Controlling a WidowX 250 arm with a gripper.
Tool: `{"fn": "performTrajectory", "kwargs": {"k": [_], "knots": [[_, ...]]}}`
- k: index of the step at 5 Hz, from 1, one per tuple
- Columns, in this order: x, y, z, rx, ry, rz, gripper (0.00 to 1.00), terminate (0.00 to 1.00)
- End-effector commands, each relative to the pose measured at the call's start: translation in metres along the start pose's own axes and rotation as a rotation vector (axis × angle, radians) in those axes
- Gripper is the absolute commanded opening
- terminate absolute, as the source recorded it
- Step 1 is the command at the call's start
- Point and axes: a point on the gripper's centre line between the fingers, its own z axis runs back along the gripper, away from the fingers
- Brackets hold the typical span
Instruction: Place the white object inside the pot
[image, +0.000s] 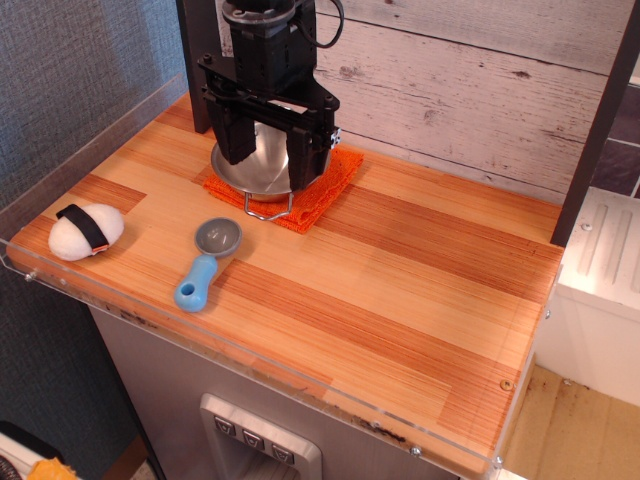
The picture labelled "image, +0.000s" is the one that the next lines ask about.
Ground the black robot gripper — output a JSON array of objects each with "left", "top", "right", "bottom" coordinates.
[{"left": 198, "top": 10, "right": 341, "bottom": 190}]

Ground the white plush rice ball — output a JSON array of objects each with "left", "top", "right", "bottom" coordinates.
[{"left": 48, "top": 204, "right": 125, "bottom": 261}]

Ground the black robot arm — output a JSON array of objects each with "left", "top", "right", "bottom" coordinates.
[{"left": 198, "top": 1, "right": 340, "bottom": 192}]

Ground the silver metal pot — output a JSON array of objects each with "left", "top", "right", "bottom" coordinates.
[{"left": 210, "top": 119, "right": 332, "bottom": 221}]

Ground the yellow object at corner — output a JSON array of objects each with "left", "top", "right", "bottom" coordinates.
[{"left": 26, "top": 458, "right": 78, "bottom": 480}]

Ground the orange woven cloth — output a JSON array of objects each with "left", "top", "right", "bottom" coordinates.
[{"left": 202, "top": 148, "right": 364, "bottom": 234}]

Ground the blue grey toy scoop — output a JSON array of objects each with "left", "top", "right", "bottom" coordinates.
[{"left": 174, "top": 217, "right": 243, "bottom": 313}]

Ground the grey toy kitchen cabinet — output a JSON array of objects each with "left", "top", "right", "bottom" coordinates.
[{"left": 90, "top": 308, "right": 453, "bottom": 479}]

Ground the silver dispenser button panel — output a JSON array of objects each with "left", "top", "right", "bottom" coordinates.
[{"left": 200, "top": 394, "right": 323, "bottom": 479}]

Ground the white cabinet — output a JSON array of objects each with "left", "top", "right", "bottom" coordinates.
[{"left": 534, "top": 188, "right": 639, "bottom": 405}]

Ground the black cable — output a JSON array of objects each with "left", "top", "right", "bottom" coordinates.
[{"left": 294, "top": 0, "right": 346, "bottom": 50}]

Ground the dark left shelf post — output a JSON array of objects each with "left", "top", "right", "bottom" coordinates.
[{"left": 175, "top": 0, "right": 220, "bottom": 133}]

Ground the dark shelf post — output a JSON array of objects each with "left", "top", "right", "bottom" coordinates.
[
  {"left": 175, "top": 0, "right": 220, "bottom": 133},
  {"left": 551, "top": 0, "right": 639, "bottom": 247}
]

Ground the dark right shelf post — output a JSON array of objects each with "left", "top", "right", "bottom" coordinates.
[{"left": 551, "top": 0, "right": 639, "bottom": 247}]

